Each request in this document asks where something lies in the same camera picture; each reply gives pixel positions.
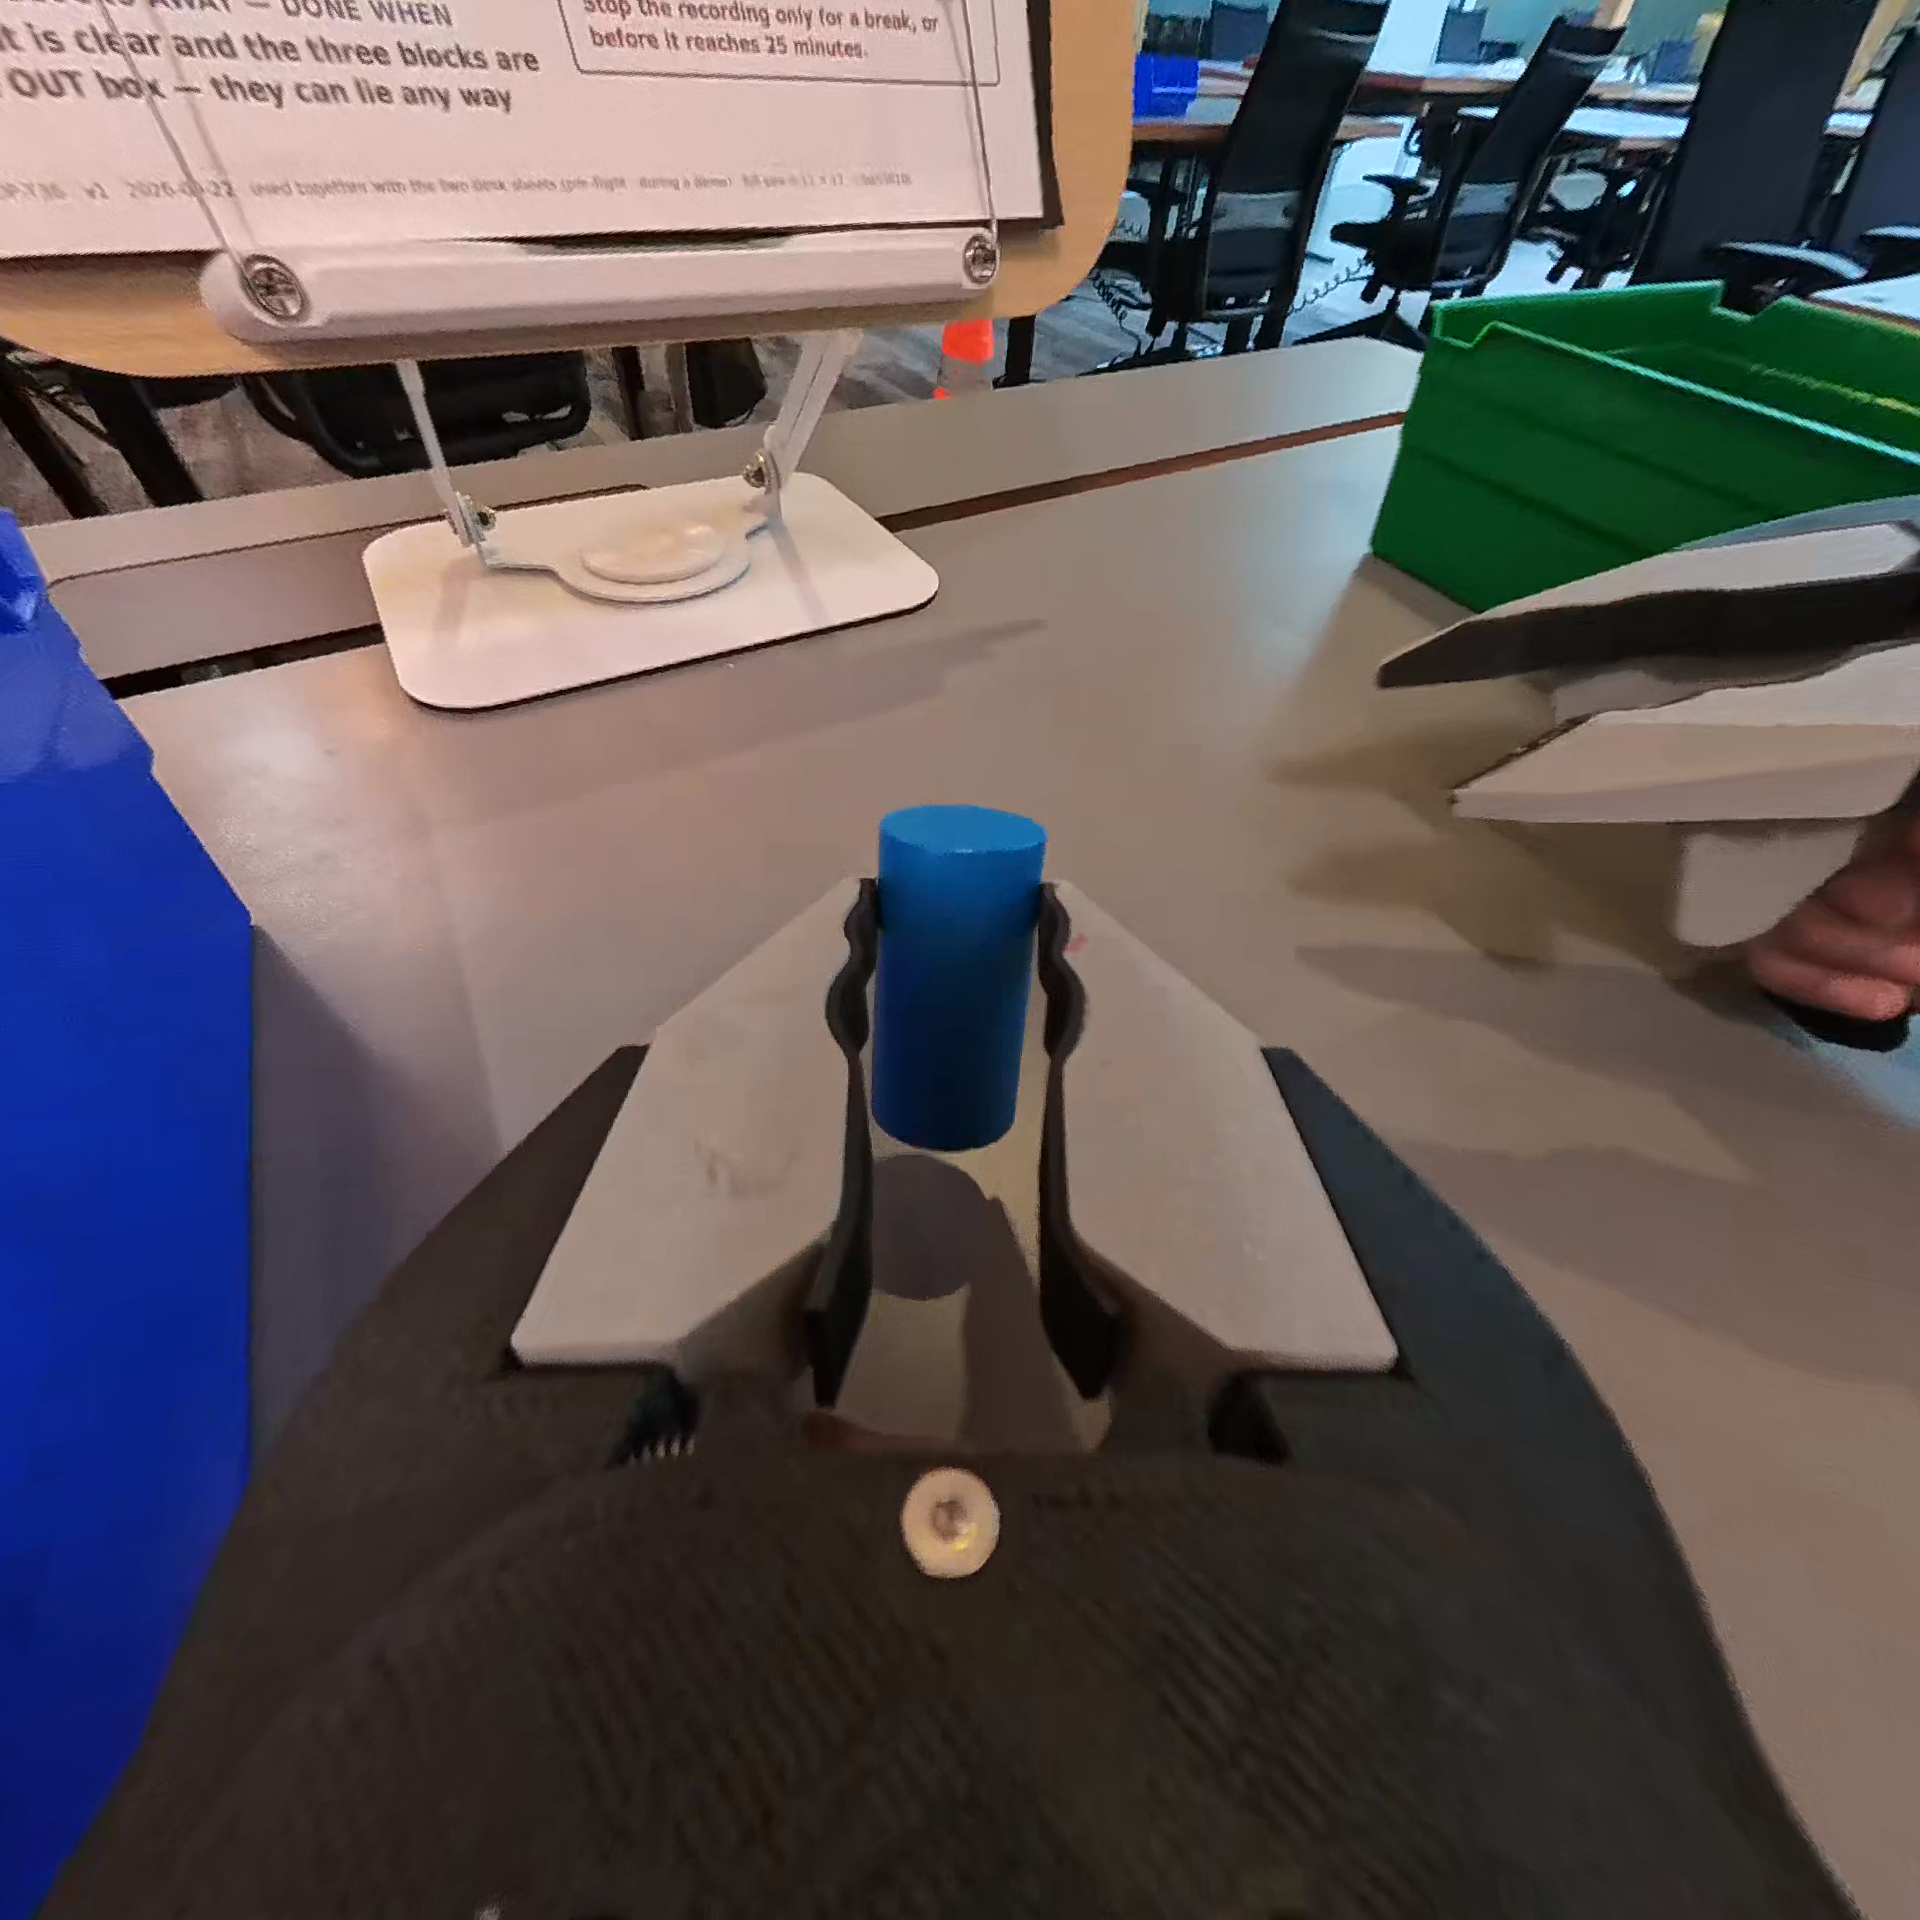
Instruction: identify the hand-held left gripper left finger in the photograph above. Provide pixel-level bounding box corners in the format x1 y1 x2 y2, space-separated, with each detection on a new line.
509 878 881 1409

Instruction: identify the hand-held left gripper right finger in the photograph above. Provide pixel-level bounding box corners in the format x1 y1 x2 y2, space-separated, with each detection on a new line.
1037 883 1402 1398

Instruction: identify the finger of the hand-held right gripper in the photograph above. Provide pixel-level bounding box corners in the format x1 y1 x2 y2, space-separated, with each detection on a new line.
1451 642 1920 951
1376 507 1920 694

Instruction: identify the green plastic bin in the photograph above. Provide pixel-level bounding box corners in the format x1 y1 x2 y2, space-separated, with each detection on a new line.
1371 281 1920 617

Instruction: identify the blue wooden cylinder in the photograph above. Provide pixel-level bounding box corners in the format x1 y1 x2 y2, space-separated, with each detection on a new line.
874 808 1047 1154

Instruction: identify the blue plastic bin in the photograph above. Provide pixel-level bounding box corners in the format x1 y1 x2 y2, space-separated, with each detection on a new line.
0 510 256 1920

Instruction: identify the person's right hand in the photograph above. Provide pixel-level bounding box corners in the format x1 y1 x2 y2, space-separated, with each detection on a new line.
1751 824 1920 1023

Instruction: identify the black office chair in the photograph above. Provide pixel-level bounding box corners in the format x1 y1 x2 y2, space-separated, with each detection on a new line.
1336 23 1623 347
240 353 597 481
1184 0 1392 354
1635 0 1920 295

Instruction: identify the printed instruction sheet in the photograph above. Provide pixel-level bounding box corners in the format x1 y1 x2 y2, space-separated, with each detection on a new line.
0 0 1065 262

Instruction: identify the table cable hatch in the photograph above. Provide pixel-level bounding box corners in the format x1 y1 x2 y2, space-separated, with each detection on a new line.
53 527 395 682

